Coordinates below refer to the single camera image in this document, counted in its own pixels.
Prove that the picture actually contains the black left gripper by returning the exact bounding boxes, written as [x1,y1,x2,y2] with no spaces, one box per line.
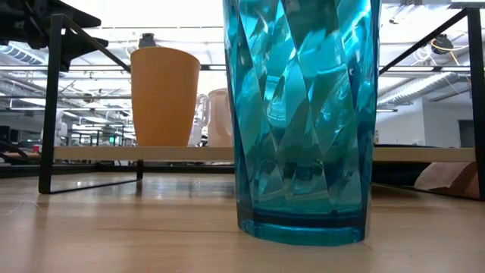
[0,0,110,73]

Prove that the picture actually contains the orange handleless cup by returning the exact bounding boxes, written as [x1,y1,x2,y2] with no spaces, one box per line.
[130,45,202,148]

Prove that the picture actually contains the wooden shelf with black frame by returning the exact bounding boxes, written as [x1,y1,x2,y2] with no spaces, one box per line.
[39,7,485,201]

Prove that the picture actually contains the white ceramic mug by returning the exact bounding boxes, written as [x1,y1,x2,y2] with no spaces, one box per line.
[207,87,234,148]

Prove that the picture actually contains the blue faceted plastic tumbler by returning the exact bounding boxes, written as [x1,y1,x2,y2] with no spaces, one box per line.
[222,0,382,246]

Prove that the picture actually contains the navy blue cloth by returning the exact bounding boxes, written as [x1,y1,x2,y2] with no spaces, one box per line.
[371,143,433,187]

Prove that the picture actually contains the white robot figure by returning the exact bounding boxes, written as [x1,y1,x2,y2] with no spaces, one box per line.
[55,109,69,147]

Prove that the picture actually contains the pink cloth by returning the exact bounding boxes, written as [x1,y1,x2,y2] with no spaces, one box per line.
[413,161,481,201]

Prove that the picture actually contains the dark background door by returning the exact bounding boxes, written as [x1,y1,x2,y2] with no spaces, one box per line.
[457,119,474,149]

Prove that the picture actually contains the black ceiling cable reel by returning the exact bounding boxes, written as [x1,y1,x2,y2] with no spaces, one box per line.
[138,33,158,49]
[430,33,455,55]

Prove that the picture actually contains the black metal table frame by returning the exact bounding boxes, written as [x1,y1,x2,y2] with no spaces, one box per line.
[0,162,236,179]

